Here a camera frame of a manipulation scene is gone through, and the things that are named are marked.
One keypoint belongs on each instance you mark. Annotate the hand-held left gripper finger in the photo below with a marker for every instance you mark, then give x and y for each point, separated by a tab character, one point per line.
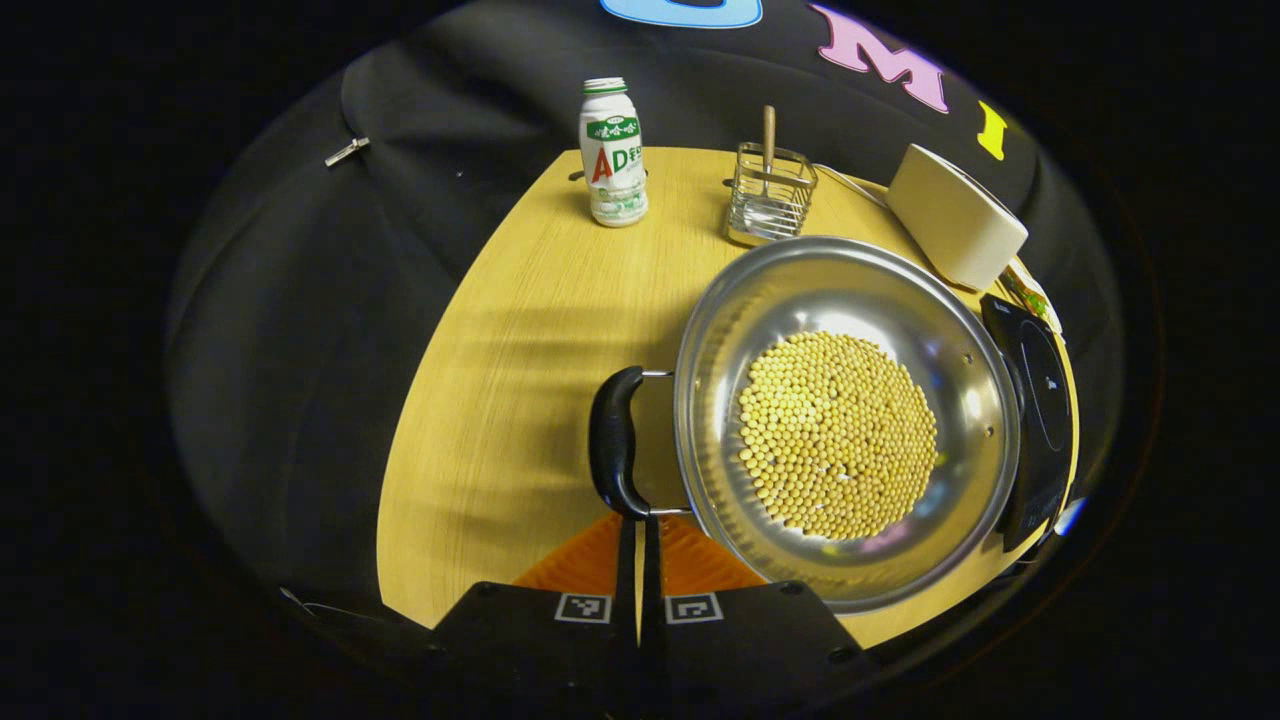
650	580
626	580

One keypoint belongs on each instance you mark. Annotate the black induction cooktop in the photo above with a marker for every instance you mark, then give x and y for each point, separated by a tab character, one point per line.
1040	400

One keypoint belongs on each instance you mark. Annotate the pile of soybeans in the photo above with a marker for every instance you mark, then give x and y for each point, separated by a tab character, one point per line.
835	435

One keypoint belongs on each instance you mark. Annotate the white drink bottle green label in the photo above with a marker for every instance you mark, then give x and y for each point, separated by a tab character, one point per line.
612	160

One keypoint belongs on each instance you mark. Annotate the white toaster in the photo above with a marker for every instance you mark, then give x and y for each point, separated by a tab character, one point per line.
950	215

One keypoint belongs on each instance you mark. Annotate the sandwich with lettuce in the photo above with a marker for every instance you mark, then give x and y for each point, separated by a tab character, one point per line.
1030	298

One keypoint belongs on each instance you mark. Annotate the metal clip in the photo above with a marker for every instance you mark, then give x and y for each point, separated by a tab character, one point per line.
347	151

